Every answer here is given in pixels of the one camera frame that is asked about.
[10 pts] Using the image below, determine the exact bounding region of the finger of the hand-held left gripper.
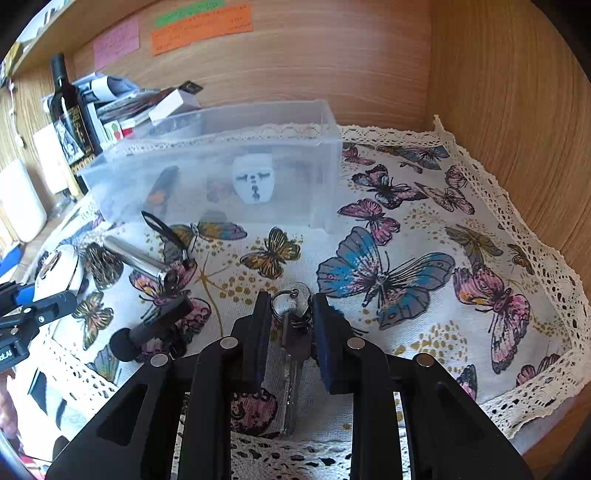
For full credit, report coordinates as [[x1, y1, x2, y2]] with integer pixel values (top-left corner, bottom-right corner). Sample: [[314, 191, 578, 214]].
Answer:
[[0, 281, 78, 343]]

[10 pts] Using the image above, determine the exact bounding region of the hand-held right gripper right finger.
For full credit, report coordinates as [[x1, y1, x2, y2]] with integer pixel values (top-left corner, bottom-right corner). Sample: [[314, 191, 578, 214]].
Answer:
[[312, 294, 533, 480]]

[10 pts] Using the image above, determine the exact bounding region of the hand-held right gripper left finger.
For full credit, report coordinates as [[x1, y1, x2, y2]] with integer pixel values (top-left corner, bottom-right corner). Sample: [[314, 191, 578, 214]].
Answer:
[[46, 292, 272, 480]]

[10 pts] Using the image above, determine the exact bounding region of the key bunch with ring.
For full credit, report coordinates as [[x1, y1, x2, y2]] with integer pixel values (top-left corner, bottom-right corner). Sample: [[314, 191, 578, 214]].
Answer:
[[270, 282, 315, 437]]

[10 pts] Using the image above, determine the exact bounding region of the clear plastic storage box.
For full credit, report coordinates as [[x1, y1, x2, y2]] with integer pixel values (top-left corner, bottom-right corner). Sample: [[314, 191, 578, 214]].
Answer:
[[76, 99, 345, 234]]

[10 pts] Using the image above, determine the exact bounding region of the person's left hand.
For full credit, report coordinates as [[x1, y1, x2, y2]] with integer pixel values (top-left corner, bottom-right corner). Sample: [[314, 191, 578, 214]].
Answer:
[[0, 375, 21, 446]]

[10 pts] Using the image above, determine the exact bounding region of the white round device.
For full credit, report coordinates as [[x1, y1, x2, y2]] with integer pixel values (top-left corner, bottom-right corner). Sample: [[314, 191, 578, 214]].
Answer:
[[34, 244, 86, 302]]

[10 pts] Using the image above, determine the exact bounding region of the white jar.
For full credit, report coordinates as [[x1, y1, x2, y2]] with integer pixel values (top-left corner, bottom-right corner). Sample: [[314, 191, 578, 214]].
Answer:
[[0, 159, 47, 243]]

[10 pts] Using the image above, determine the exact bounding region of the black cylindrical tool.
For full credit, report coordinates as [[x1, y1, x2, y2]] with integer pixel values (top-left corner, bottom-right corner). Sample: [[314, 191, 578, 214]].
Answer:
[[109, 295, 195, 362]]

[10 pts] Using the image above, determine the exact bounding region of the butterfly print tablecloth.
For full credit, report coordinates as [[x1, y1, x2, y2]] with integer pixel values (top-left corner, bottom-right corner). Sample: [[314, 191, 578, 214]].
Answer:
[[28, 114, 585, 480]]

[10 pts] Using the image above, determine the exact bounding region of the orange and black lighter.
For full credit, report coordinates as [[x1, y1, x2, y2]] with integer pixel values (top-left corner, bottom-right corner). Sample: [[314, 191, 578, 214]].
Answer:
[[146, 165, 180, 216]]

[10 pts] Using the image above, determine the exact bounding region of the dark wine bottle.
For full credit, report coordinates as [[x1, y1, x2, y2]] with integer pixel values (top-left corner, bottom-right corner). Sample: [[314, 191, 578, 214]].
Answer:
[[48, 53, 103, 195]]

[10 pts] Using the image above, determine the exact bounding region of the stack of books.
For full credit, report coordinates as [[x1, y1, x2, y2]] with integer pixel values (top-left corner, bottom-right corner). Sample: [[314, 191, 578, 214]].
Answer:
[[95, 87, 185, 139]]

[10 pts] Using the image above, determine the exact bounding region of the rolled newspaper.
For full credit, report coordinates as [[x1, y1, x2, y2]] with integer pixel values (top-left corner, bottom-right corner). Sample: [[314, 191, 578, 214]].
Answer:
[[73, 76, 140, 105]]

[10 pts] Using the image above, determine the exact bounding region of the white cardboard box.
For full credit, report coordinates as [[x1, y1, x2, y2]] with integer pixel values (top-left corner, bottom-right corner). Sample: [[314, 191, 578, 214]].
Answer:
[[148, 89, 202, 123]]

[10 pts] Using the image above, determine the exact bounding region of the wooden shelf board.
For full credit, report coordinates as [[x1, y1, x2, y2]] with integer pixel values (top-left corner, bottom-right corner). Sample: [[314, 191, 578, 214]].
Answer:
[[9, 0, 155, 80]]

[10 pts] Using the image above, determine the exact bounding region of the pink sticky note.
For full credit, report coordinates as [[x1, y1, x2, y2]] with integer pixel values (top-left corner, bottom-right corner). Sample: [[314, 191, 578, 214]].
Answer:
[[93, 21, 141, 70]]

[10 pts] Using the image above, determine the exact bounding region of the orange sticky note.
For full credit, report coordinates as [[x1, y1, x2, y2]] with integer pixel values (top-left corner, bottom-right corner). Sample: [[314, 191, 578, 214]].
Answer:
[[151, 4, 254, 57]]

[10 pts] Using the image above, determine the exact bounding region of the green sticky note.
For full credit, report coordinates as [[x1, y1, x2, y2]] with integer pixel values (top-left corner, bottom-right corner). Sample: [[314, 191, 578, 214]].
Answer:
[[155, 0, 226, 28]]

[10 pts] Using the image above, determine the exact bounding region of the silver flashlight with black strap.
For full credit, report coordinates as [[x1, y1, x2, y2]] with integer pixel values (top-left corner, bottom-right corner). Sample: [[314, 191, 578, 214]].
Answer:
[[102, 210, 191, 291]]

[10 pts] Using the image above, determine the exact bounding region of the white cable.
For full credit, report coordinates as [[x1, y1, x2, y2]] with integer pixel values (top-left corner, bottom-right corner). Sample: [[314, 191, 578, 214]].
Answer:
[[6, 78, 27, 149]]

